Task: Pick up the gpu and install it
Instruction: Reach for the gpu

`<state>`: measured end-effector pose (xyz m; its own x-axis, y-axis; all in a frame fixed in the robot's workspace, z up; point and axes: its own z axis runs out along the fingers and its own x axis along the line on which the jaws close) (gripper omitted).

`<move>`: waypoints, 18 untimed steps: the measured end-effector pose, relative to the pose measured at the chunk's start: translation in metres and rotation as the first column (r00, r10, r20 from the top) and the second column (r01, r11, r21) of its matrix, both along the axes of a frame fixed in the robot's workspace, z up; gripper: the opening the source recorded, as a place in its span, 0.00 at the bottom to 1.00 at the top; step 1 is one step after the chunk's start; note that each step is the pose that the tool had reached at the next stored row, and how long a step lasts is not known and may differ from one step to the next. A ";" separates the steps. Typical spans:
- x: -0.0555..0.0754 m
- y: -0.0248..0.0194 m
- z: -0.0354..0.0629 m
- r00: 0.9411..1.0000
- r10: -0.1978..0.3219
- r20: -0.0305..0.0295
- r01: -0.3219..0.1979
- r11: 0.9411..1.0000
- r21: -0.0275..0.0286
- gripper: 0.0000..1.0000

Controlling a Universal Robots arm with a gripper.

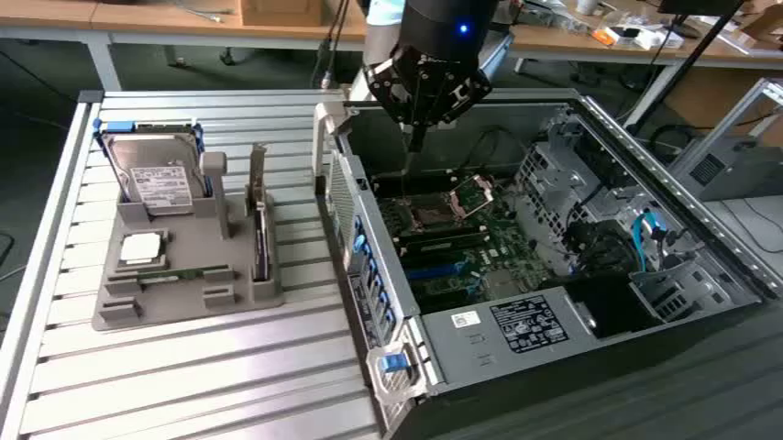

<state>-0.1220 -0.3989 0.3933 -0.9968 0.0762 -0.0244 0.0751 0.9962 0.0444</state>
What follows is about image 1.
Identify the metal disk bay cage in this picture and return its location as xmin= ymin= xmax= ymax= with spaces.
xmin=512 ymin=114 xmax=620 ymax=240

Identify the hard disk in blue caddy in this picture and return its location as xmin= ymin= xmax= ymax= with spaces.
xmin=90 ymin=119 xmax=213 ymax=217

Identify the blue expansion slot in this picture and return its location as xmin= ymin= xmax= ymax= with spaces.
xmin=404 ymin=263 xmax=466 ymax=281

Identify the metal socket cover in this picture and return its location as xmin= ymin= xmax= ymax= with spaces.
xmin=449 ymin=176 xmax=494 ymax=216

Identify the open grey PC case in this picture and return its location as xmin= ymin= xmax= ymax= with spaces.
xmin=310 ymin=89 xmax=783 ymax=440

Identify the grey equipment box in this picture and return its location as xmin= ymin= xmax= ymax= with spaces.
xmin=669 ymin=133 xmax=783 ymax=203

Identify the brown cardboard box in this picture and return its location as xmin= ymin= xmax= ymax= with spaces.
xmin=240 ymin=0 xmax=324 ymax=27

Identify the grey power supply unit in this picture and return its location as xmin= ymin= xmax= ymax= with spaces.
xmin=420 ymin=272 xmax=665 ymax=385

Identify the light blue SATA wire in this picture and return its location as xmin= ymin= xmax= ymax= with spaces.
xmin=632 ymin=208 xmax=672 ymax=277

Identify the Nvidia graphics card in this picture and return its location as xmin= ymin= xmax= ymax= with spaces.
xmin=244 ymin=141 xmax=273 ymax=283

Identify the green RAM stick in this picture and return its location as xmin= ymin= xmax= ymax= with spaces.
xmin=137 ymin=269 xmax=206 ymax=282

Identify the black installed RAM stick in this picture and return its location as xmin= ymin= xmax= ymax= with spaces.
xmin=400 ymin=231 xmax=485 ymax=254

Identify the orange and white box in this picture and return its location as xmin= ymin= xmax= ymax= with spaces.
xmin=589 ymin=25 xmax=641 ymax=48

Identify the green Dell motherboard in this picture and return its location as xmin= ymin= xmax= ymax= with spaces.
xmin=372 ymin=171 xmax=576 ymax=314

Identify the silver CPU chip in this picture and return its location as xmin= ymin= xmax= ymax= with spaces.
xmin=118 ymin=233 xmax=166 ymax=265

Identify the wooden desk with cardboard box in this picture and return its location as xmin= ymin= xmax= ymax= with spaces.
xmin=0 ymin=0 xmax=368 ymax=93

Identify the CPU socket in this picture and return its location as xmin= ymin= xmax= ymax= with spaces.
xmin=402 ymin=192 xmax=466 ymax=230

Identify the black slanted pole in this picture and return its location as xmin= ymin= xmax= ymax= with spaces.
xmin=622 ymin=0 xmax=754 ymax=135

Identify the grey parts rack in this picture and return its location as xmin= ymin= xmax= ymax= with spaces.
xmin=90 ymin=150 xmax=288 ymax=333

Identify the cluttered wooden desk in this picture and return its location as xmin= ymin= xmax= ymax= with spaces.
xmin=506 ymin=0 xmax=783 ymax=93

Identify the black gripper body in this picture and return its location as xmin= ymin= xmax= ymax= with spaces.
xmin=396 ymin=0 xmax=494 ymax=71

